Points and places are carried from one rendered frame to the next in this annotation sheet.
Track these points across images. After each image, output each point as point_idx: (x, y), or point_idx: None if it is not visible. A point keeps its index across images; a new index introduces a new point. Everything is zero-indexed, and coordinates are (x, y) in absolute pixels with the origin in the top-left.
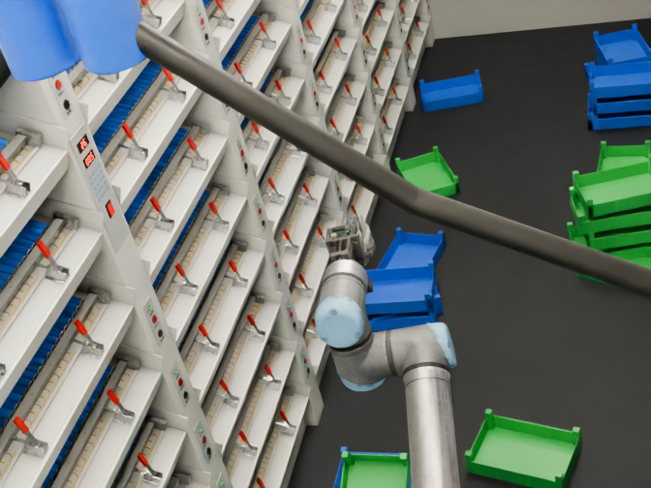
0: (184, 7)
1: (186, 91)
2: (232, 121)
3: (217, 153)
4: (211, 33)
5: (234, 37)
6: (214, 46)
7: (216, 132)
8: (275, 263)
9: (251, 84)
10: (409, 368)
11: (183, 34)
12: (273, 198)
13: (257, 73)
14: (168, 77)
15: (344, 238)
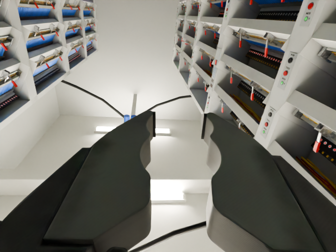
0: (270, 145)
1: (314, 128)
2: (296, 40)
3: (335, 41)
4: (265, 107)
5: (255, 73)
6: (269, 99)
7: (317, 45)
8: None
9: (264, 35)
10: None
11: (283, 128)
12: None
13: (257, 31)
14: (319, 145)
15: None
